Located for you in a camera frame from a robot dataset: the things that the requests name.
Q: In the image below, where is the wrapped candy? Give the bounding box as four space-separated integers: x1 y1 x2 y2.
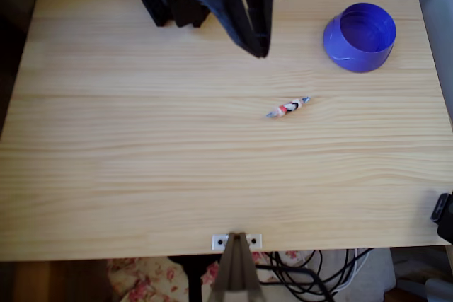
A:
265 95 311 120

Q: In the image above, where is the purple plastic bowl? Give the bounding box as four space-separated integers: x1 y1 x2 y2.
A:
322 1 398 74

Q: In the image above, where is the black stand leg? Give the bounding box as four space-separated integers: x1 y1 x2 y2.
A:
167 255 221 302

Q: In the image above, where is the black webcam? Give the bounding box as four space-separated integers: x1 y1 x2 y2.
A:
429 191 453 246

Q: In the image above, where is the floral pink fabric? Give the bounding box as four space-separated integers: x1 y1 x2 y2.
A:
105 250 302 302

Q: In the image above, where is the white screwed mounting bracket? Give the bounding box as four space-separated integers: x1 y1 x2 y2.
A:
211 233 263 251

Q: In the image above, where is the beige camera support post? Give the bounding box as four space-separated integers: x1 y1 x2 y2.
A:
207 231 265 302

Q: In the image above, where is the black floor cable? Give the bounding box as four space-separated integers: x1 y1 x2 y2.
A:
254 248 376 302

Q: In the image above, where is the white floor cable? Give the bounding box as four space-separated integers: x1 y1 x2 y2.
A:
328 248 371 295

